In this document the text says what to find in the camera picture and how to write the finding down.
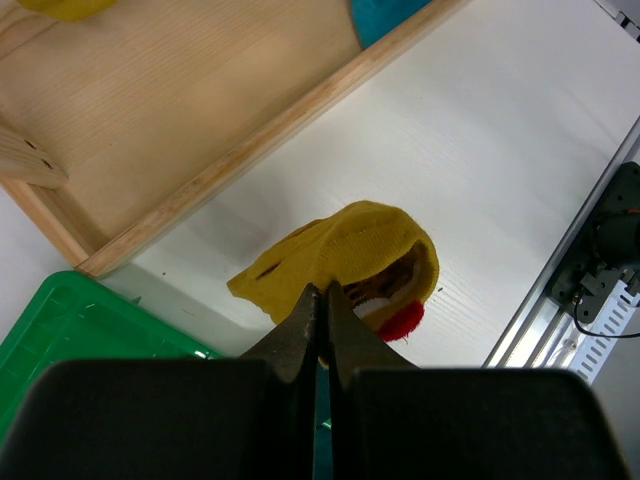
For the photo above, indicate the yellow sock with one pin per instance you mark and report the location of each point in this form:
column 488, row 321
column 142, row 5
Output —
column 67, row 10
column 383, row 260

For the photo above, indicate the teal cloth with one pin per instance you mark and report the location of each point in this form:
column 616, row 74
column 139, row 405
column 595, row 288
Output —
column 373, row 19

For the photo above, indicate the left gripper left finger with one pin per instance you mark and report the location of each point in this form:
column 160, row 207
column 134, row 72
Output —
column 277, row 375

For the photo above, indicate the wooden clothes rack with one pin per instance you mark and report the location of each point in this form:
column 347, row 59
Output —
column 115, row 127

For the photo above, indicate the slotted cable duct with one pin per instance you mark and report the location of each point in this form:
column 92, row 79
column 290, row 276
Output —
column 601, row 336

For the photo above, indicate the aluminium mounting rail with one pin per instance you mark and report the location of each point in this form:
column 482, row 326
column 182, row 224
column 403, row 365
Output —
column 600, row 247

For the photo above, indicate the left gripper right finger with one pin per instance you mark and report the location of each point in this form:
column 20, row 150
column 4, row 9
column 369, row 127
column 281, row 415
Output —
column 394, row 420

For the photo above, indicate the green plastic tray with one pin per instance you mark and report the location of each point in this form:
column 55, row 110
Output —
column 79, row 355

